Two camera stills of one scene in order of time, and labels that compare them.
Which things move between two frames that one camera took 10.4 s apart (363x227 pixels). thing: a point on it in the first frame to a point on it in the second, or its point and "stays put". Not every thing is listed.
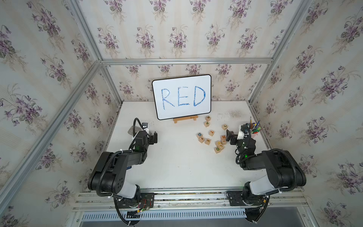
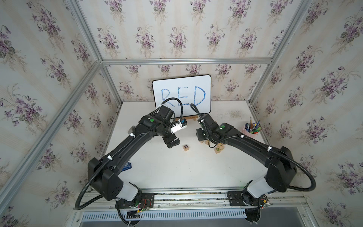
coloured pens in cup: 254,128 stays put
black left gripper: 152,139 to 167,140
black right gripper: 229,137 to 198,134
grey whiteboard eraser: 136,128 stays put
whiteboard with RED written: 182,97 stays put
